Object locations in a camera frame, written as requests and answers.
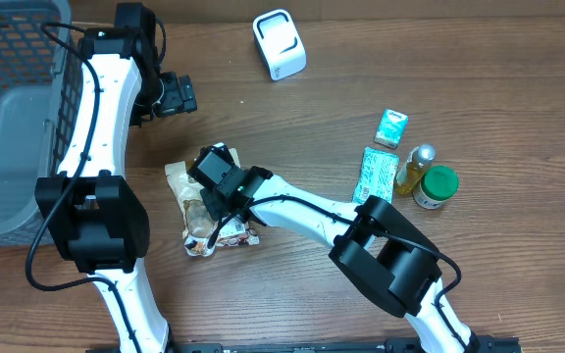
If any clear brown snack bag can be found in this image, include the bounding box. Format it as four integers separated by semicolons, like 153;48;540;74
165;161;217;243

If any white red snack packet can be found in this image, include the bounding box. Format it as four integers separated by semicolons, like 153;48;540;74
182;219;260;257

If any teal large tissue pack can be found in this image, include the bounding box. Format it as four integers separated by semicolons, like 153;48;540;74
352;147;399;204

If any small Kleenex tissue pack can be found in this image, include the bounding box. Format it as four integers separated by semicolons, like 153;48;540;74
375;109;408;149

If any yellow oil bottle silver cap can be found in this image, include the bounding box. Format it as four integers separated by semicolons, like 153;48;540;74
394;144;436;195

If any green lid white jar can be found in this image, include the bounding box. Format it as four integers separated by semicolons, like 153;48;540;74
412;166;459;210

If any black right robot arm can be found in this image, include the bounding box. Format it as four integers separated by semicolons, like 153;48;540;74
187;143;480;352

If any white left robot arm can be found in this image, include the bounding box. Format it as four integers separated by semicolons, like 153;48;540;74
26;2;197;352

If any white barcode scanner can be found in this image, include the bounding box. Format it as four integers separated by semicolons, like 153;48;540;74
252;9;307;81

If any grey plastic mesh basket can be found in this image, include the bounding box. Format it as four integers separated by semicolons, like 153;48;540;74
0;0;82;246

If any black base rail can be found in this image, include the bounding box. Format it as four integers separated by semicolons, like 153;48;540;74
166;335;523;353

